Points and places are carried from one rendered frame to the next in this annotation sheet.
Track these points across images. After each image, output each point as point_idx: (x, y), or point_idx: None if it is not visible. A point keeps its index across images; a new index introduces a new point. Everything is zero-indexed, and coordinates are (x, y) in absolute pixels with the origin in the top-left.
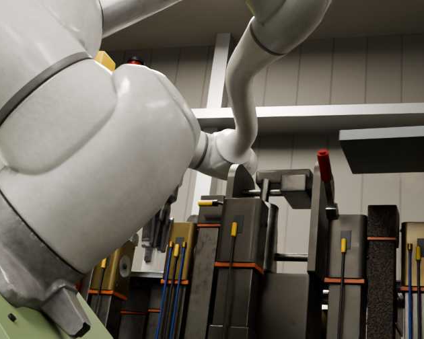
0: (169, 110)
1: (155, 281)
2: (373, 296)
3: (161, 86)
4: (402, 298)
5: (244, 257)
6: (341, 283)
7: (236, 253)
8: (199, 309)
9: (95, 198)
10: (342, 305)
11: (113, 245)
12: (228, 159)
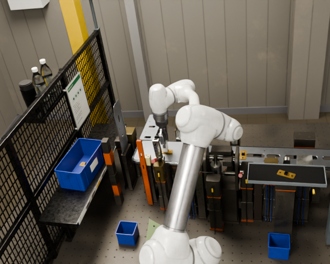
0: (217, 261)
1: (169, 154)
2: (255, 191)
3: (214, 258)
4: (261, 150)
5: (217, 196)
6: (246, 190)
7: (214, 195)
8: (200, 194)
9: None
10: (246, 193)
11: None
12: (185, 102)
